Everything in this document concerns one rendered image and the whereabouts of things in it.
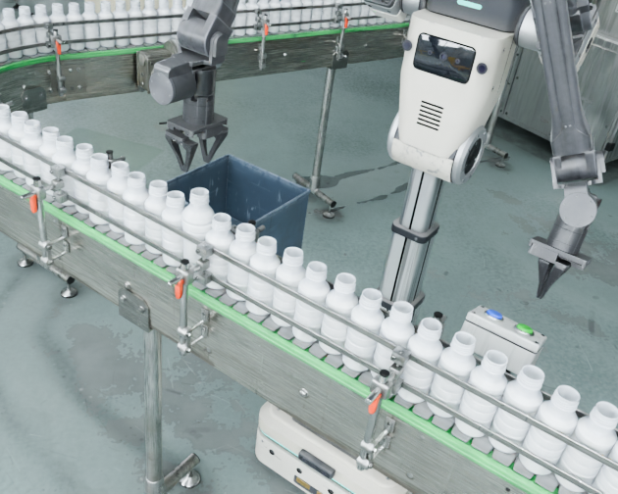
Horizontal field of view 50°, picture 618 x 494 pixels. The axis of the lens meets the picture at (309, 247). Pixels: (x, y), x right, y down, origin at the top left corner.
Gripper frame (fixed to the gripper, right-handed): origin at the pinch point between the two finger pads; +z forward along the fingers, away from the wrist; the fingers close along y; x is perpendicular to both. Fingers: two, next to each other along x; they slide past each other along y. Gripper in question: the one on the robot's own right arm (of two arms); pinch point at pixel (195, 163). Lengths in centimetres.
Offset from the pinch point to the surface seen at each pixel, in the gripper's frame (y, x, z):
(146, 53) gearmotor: -92, -110, 25
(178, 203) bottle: 0.0, -4.3, 11.0
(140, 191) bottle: -0.4, -15.6, 13.1
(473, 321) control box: -14, 58, 15
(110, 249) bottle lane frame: 3.8, -20.8, 28.8
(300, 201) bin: -54, -8, 33
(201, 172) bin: -46, -38, 33
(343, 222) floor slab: -193, -63, 123
